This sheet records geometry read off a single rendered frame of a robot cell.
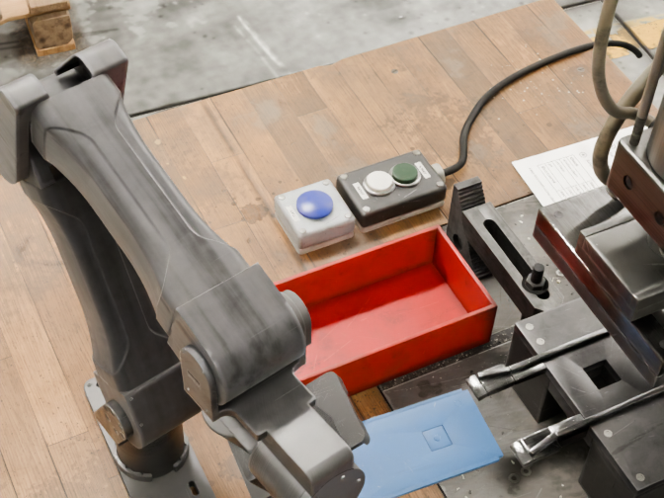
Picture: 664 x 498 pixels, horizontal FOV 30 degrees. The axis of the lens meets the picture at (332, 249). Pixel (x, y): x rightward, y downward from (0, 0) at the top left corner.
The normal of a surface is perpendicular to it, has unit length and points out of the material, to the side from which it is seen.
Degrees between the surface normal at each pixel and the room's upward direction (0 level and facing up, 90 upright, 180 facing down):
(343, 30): 0
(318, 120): 0
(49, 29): 90
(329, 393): 28
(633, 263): 0
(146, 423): 64
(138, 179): 17
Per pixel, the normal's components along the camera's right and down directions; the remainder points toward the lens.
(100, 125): 0.22, -0.45
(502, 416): 0.04, -0.65
